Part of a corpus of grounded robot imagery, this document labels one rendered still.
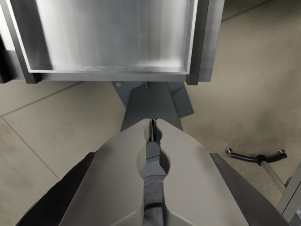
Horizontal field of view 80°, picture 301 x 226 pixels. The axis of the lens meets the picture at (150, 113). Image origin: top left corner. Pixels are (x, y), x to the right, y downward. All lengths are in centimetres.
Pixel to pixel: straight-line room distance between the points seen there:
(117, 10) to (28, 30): 14
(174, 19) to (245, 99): 122
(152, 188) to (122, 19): 46
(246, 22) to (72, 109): 130
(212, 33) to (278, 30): 111
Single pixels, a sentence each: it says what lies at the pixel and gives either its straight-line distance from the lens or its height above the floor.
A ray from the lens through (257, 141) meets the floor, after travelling 175.
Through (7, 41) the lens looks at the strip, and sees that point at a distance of 40.
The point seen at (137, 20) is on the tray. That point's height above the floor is 88.
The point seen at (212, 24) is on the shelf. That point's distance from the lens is 34.
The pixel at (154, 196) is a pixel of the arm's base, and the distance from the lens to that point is 58.
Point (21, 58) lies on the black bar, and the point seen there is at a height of 90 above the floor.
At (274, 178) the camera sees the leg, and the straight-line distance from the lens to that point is 159.
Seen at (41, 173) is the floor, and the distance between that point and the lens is 204.
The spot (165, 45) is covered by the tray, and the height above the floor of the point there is 88.
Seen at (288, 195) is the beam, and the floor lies 47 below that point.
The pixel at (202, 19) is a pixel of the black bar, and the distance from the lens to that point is 31.
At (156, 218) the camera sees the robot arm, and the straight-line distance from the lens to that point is 55.
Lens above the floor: 120
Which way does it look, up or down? 62 degrees down
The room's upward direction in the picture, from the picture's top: 179 degrees counter-clockwise
